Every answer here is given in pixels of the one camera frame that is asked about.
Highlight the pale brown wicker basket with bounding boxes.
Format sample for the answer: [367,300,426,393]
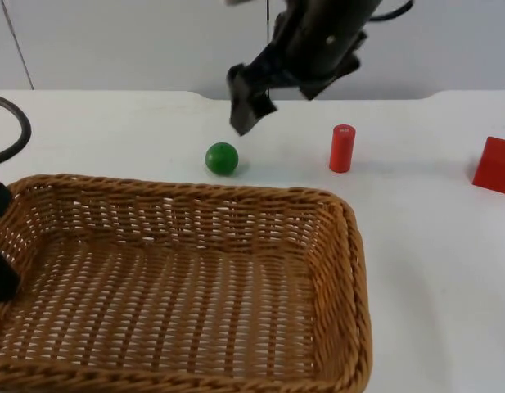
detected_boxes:
[0,173,374,393]

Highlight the red cylinder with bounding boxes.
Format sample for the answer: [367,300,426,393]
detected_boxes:
[328,124,357,174]

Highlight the green ball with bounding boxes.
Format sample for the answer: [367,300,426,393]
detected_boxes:
[205,142,240,178]

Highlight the red cube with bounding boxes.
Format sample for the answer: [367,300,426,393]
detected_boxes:
[471,136,505,196]

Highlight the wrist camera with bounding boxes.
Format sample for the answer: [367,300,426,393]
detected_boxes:
[296,31,368,101]

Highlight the black cable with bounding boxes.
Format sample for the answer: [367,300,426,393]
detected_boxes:
[0,93,33,167]
[368,0,413,22]

